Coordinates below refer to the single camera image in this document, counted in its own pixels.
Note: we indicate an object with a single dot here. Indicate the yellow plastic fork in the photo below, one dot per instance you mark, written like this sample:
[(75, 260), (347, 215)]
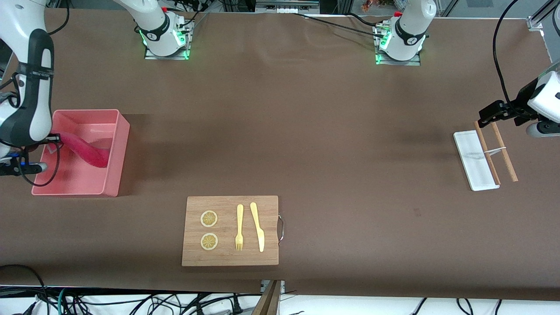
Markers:
[(239, 227)]

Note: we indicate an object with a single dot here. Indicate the wooden cutting board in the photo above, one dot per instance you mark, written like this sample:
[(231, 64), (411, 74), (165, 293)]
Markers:
[(227, 258)]

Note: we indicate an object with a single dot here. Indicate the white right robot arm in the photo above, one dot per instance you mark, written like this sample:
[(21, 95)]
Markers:
[(153, 26)]

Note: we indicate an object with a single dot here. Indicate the lemon slice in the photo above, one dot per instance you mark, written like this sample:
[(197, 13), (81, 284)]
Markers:
[(209, 241), (208, 218)]

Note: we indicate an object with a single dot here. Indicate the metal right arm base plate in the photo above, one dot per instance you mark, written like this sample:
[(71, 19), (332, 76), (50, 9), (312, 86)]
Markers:
[(168, 57)]

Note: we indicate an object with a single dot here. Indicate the white rectangular tray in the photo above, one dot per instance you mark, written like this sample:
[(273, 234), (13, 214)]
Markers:
[(472, 162)]

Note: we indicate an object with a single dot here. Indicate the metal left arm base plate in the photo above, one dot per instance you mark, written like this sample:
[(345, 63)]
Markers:
[(398, 63)]

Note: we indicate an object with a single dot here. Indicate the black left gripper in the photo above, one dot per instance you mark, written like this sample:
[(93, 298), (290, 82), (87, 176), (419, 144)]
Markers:
[(512, 109)]

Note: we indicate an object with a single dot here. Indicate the white band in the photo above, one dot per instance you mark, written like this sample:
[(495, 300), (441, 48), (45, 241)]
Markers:
[(494, 151)]

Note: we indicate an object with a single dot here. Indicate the red and grey cloth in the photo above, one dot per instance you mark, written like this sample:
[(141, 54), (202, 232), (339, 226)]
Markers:
[(87, 151)]

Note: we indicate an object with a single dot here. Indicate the yellow plastic knife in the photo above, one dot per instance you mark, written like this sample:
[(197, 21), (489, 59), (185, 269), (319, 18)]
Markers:
[(258, 227)]

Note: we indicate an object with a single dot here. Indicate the wooden stick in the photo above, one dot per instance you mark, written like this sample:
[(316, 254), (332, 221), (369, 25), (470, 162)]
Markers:
[(485, 148), (503, 148)]

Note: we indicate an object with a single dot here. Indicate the pink plastic bin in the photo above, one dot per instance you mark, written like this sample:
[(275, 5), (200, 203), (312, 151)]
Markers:
[(78, 179)]

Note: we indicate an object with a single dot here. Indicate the metal corner bracket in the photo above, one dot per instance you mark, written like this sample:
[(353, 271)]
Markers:
[(534, 24)]

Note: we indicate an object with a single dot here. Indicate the small metal bracket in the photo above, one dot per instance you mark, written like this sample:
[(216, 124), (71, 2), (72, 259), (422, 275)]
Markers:
[(282, 286)]

